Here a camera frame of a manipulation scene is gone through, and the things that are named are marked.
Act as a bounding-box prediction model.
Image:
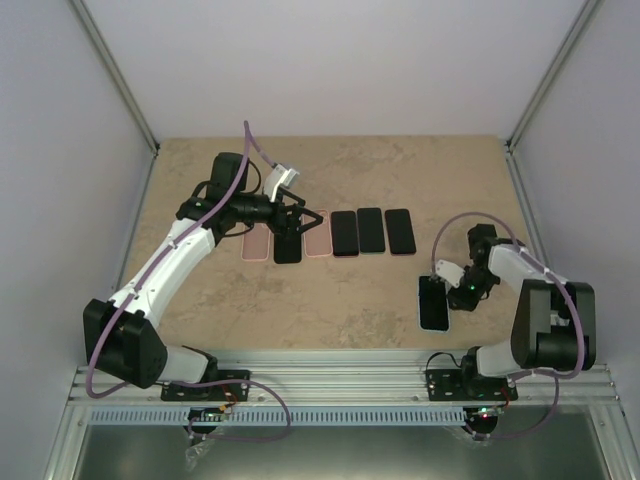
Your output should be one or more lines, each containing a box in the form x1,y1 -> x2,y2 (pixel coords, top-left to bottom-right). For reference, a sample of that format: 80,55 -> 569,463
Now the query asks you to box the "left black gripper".
233,187 -> 323,240

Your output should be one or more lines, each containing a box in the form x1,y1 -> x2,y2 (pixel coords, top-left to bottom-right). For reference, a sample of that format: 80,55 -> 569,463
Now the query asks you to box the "light pink phone case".
302,210 -> 333,258

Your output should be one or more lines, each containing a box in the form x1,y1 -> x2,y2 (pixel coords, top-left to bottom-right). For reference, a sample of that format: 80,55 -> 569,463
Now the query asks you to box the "black phone case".
273,232 -> 302,265

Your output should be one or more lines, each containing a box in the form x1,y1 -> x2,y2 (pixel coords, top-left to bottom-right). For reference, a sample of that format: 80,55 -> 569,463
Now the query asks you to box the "phone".
356,207 -> 386,254
418,276 -> 450,333
384,208 -> 417,255

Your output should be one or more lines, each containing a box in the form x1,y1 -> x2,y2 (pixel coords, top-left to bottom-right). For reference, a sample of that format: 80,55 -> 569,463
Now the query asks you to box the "black smartphone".
330,211 -> 360,258

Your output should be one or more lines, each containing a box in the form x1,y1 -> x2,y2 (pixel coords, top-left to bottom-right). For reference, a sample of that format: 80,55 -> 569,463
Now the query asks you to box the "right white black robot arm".
435,224 -> 596,399

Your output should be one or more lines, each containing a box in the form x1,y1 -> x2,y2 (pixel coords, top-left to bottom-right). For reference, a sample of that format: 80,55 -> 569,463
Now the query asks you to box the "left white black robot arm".
83,152 -> 322,399

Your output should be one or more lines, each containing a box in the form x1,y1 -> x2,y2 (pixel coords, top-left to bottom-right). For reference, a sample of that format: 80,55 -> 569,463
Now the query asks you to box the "right small circuit board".
470,405 -> 505,419

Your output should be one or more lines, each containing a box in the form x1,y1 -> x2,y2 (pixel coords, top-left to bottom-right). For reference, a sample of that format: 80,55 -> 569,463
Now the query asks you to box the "small circuit board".
470,405 -> 505,419
187,405 -> 233,423

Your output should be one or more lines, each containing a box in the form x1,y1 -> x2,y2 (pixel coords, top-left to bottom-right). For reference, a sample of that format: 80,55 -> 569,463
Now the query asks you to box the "left small circuit board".
187,405 -> 233,423

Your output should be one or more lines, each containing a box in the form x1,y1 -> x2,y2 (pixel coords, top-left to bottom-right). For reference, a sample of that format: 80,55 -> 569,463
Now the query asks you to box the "clear plastic bag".
185,434 -> 215,472

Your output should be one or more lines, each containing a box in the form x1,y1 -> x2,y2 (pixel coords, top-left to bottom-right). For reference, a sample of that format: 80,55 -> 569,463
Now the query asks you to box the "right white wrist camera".
433,259 -> 465,288

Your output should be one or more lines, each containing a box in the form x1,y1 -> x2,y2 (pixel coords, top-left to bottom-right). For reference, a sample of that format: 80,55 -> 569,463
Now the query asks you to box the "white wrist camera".
433,259 -> 465,288
263,163 -> 300,203

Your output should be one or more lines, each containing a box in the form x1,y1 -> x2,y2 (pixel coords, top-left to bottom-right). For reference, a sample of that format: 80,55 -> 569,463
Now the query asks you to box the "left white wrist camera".
263,163 -> 300,203

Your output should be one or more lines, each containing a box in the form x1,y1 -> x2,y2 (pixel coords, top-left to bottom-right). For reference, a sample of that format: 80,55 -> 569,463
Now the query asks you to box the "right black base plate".
426,369 -> 519,402

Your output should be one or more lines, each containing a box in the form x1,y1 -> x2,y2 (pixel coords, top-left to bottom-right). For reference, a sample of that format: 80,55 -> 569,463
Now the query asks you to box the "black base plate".
160,370 -> 250,403
426,369 -> 519,402

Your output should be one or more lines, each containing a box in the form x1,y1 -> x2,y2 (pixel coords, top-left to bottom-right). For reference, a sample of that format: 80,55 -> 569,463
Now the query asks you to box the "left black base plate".
160,370 -> 250,403

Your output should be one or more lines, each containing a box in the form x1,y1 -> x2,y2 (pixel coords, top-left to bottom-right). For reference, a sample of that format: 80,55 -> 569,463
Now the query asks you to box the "left aluminium corner post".
67,0 -> 160,155

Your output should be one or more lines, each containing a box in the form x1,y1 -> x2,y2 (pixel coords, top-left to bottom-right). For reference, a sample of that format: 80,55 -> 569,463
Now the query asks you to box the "aluminium corner post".
67,0 -> 160,155
505,0 -> 604,154

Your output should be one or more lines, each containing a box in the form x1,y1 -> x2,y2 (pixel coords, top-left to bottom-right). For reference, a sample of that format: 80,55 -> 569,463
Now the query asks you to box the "right aluminium corner post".
505,0 -> 604,154

